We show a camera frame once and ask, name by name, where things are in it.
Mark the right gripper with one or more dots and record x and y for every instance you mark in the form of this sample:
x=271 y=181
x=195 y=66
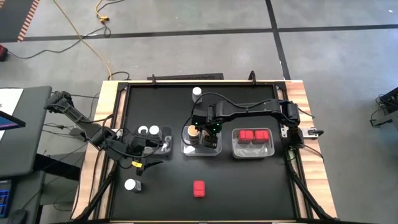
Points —
x=205 y=116

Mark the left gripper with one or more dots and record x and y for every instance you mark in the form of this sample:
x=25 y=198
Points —
x=136 y=145

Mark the white-lid spice jar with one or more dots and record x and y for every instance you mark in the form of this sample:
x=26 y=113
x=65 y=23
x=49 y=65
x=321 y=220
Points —
x=196 y=91
x=130 y=184
x=143 y=127
x=155 y=130

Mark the red-lid paprika tin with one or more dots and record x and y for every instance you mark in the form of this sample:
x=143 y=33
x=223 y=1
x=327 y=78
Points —
x=261 y=136
x=245 y=136
x=199 y=188

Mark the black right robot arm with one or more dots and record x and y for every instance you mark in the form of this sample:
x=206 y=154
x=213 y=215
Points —
x=248 y=109

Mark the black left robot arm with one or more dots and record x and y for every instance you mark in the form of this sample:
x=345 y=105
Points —
x=77 y=118

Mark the smoky dark transparent bin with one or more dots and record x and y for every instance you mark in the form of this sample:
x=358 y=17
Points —
x=166 y=151

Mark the clear plastic bin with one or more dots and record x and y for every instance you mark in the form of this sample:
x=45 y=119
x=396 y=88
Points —
x=199 y=152

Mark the yellow tape tag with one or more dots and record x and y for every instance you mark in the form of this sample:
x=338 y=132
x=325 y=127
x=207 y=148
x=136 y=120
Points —
x=136 y=164

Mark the white plastic bin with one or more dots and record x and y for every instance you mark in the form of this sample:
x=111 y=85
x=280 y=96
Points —
x=252 y=151

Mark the black arched clamp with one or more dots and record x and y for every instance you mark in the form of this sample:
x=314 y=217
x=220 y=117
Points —
x=253 y=77
x=153 y=81

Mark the grey desk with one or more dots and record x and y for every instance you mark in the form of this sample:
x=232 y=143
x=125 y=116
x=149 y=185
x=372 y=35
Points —
x=18 y=149

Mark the tablet with lit screen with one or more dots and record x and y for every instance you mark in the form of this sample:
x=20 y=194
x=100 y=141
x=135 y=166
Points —
x=7 y=123

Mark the black computer mouse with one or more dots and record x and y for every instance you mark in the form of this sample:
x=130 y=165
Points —
x=17 y=216

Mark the white paper sheet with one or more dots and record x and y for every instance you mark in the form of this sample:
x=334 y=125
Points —
x=9 y=99

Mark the backlit keyboard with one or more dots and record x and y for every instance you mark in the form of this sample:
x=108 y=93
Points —
x=3 y=199

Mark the red box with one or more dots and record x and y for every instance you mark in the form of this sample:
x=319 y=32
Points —
x=3 y=53

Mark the black mat orange stripes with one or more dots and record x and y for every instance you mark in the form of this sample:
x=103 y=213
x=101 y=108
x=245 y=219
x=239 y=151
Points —
x=12 y=18

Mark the silver metal bracket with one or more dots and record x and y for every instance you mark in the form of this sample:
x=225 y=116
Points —
x=312 y=132

